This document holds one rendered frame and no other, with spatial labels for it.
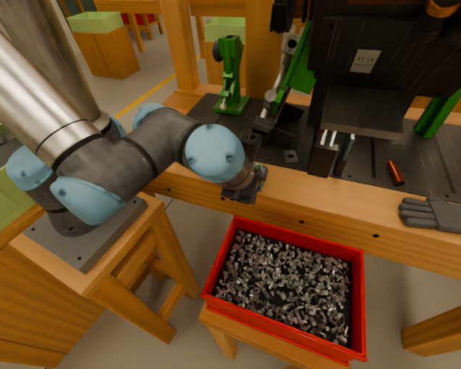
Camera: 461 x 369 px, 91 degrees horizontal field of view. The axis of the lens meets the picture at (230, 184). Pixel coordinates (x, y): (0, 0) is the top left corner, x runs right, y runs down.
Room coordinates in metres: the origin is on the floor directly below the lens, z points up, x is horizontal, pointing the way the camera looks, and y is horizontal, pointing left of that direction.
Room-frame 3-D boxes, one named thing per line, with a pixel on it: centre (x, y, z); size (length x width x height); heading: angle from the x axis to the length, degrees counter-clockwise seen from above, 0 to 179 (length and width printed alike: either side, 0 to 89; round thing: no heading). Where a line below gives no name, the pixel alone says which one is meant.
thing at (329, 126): (0.57, -0.36, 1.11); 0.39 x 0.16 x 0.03; 156
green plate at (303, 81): (0.67, -0.24, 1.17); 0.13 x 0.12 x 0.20; 66
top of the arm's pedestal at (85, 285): (0.41, 0.44, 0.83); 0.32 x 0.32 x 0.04; 60
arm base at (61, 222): (0.41, 0.44, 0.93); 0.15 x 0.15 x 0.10
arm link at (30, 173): (0.42, 0.44, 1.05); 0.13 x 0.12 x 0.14; 144
